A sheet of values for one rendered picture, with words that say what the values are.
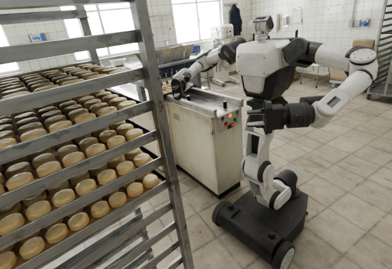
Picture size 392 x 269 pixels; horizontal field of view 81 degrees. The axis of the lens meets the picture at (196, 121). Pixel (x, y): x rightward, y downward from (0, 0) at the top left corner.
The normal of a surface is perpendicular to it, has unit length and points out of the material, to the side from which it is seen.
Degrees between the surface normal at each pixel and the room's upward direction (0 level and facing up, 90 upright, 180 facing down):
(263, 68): 90
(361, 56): 26
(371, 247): 0
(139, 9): 90
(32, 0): 90
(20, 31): 90
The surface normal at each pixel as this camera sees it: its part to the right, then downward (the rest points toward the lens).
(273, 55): -0.10, 0.33
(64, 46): 0.64, 0.24
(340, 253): -0.11, -0.91
